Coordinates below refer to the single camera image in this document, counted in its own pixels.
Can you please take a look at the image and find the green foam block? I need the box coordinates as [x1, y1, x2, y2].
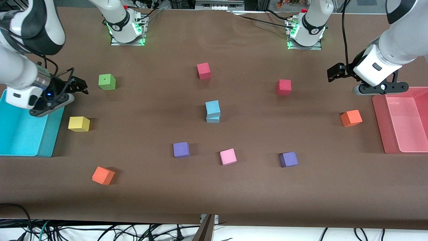
[98, 74, 116, 91]

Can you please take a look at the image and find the yellow foam block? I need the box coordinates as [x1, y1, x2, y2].
[68, 116, 90, 132]

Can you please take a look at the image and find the orange foam block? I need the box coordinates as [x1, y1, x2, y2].
[340, 109, 363, 128]
[92, 166, 115, 185]

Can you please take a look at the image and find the cyan plastic bin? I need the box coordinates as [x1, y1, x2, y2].
[0, 89, 66, 158]

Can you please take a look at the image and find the red foam block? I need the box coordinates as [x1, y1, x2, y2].
[276, 79, 292, 96]
[197, 62, 212, 80]

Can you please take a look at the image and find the pink plastic bin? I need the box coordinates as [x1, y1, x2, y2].
[372, 86, 428, 154]

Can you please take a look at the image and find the purple foam block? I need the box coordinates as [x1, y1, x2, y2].
[280, 152, 299, 168]
[173, 142, 190, 158]

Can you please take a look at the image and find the pink foam block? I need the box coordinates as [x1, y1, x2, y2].
[220, 148, 237, 166]

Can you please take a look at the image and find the brown table cloth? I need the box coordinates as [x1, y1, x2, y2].
[0, 6, 428, 231]

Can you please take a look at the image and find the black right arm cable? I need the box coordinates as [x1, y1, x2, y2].
[32, 55, 76, 101]

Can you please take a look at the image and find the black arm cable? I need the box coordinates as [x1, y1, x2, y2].
[341, 0, 352, 66]
[32, 55, 76, 101]

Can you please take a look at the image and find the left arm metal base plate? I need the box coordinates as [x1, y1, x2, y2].
[287, 18, 323, 51]

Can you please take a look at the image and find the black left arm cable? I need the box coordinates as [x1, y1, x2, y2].
[341, 0, 352, 66]

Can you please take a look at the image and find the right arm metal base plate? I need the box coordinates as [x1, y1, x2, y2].
[110, 15, 148, 46]

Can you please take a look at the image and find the black cable on cloth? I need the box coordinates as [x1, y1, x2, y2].
[231, 9, 295, 27]

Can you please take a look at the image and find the black looped floor cable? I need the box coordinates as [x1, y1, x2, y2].
[0, 203, 33, 241]

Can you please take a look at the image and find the teal floor cable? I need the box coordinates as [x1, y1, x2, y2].
[39, 220, 51, 241]

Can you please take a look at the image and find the table leg post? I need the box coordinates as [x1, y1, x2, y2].
[192, 214, 216, 241]

